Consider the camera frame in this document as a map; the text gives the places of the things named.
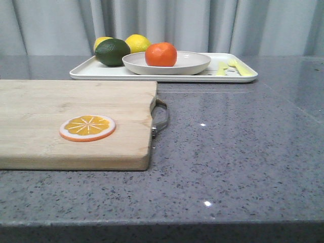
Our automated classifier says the white round plate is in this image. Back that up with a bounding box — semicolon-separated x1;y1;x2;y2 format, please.
122;51;211;75

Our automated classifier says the orange mandarin fruit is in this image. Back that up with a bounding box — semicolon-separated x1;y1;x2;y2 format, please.
145;42;177;67

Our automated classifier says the white rectangular tray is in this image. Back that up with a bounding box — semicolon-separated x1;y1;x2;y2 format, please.
70;53;258;83

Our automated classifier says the orange slice toy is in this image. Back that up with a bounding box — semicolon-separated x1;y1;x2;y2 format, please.
59;114;116;142

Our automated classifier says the yellow plastic knife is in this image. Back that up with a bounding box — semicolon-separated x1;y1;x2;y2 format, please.
216;61;228;76

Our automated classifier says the right yellow lemon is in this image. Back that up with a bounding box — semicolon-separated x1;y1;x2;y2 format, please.
125;34;151;54

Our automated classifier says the yellow lemon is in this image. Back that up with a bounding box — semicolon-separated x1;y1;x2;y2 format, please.
93;36;112;54
125;34;151;54

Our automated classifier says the dark green lime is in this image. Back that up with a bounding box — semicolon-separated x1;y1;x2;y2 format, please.
95;38;131;67

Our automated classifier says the yellow plastic fork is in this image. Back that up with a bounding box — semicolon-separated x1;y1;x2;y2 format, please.
228;59;253;76

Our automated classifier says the left yellow lemon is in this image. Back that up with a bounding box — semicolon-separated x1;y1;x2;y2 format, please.
93;36;112;54

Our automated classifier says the wooden cutting board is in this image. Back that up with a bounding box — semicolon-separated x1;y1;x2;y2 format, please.
1;79;157;171

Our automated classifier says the grey curtain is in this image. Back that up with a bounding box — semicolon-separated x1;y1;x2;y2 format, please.
1;1;323;56

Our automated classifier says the metal cutting board handle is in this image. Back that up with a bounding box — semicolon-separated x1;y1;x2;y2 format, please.
150;98;171;139

